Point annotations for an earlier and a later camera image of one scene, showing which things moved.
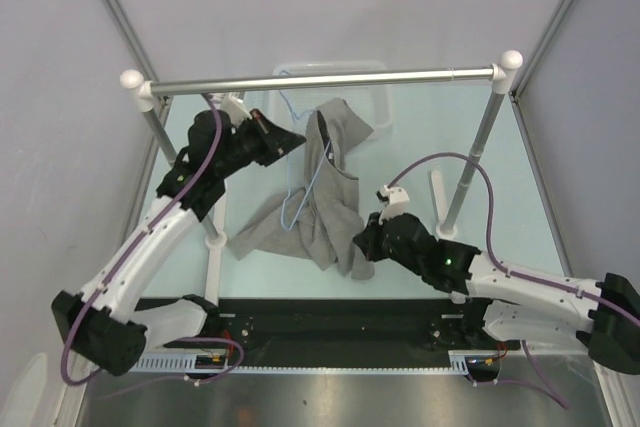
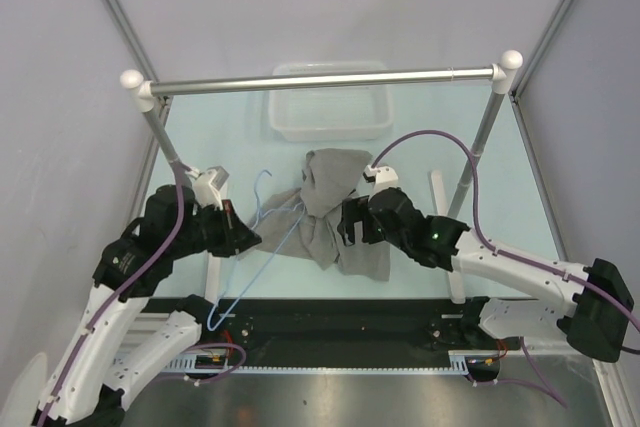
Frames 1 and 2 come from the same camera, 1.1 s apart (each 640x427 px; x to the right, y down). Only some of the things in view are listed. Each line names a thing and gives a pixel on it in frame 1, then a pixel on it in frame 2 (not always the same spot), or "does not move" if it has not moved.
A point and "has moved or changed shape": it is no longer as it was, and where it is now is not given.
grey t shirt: (319, 220) has moved or changed shape
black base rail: (336, 332) does not move
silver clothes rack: (140, 95) does not move
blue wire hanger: (289, 228) → (260, 270)
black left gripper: (275, 140) → (237, 235)
